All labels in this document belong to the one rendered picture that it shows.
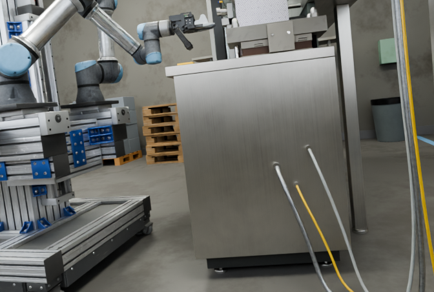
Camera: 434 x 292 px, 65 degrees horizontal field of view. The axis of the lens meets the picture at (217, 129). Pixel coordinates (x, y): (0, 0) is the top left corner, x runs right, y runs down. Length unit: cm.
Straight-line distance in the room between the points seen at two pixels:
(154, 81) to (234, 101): 465
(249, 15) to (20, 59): 97
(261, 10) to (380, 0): 400
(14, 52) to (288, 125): 106
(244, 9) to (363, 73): 389
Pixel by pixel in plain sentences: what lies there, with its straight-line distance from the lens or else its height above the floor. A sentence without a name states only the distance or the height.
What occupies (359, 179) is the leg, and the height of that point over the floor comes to 28.
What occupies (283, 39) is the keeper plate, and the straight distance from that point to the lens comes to 142.
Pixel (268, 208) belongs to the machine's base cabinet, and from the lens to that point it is 142.
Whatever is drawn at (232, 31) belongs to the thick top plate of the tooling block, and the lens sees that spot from 145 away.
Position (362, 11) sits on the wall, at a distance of 551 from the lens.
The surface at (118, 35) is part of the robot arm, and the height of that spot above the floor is 111.
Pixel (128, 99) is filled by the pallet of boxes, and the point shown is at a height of 97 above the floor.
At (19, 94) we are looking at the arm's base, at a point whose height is 86.
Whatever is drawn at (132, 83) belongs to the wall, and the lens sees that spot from 616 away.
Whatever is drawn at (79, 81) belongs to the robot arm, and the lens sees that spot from 202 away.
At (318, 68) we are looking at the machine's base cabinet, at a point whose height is 82.
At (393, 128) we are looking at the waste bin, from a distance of 493.
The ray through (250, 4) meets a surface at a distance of 167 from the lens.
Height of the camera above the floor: 73
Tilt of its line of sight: 4 degrees down
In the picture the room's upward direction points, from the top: 6 degrees counter-clockwise
